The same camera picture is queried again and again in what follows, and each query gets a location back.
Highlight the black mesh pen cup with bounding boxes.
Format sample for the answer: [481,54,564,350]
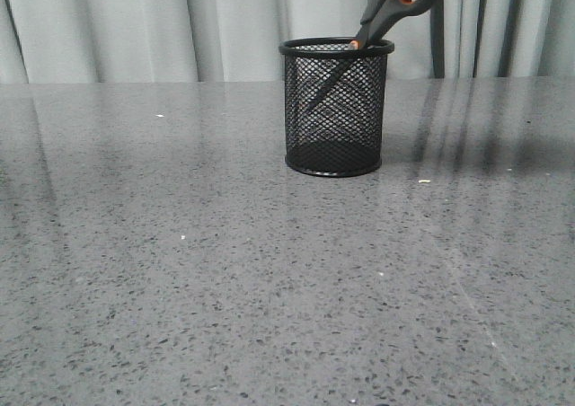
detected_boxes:
[279,38,394,177]

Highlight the grey pleated curtain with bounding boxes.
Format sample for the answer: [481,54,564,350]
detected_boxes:
[1,0,574,84]

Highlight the grey orange handled scissors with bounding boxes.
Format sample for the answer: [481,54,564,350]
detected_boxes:
[305,0,459,113]

